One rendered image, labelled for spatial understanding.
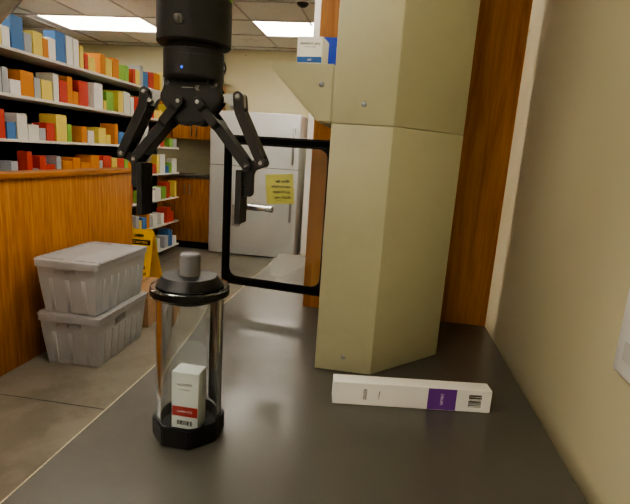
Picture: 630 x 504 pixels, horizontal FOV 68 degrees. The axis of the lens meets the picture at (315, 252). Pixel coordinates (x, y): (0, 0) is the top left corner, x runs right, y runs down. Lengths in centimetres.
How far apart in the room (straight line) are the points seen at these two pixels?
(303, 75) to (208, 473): 65
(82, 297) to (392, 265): 240
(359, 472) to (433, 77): 67
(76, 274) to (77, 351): 49
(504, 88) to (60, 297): 264
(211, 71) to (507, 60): 82
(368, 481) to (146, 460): 30
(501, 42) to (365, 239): 63
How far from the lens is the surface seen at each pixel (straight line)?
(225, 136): 62
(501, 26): 129
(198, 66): 62
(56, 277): 312
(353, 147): 86
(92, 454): 75
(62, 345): 326
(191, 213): 643
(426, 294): 100
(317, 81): 88
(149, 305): 373
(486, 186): 125
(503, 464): 78
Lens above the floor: 136
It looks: 12 degrees down
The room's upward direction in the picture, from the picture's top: 4 degrees clockwise
